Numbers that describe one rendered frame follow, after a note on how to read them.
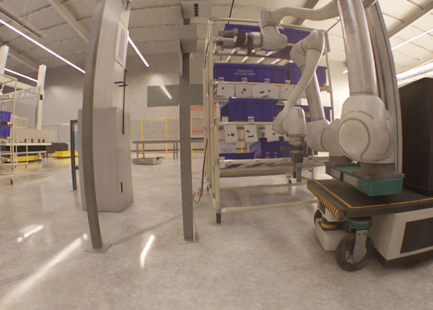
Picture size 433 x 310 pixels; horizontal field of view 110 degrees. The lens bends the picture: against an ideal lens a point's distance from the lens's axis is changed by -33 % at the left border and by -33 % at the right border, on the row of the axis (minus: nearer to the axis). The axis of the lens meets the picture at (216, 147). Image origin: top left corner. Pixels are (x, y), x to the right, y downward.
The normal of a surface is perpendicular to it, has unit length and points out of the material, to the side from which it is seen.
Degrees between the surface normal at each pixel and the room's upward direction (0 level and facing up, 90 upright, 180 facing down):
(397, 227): 90
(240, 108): 93
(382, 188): 90
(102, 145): 90
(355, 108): 77
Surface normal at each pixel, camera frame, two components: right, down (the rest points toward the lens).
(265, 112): 0.10, 0.07
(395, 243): -0.20, 0.02
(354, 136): -0.82, 0.13
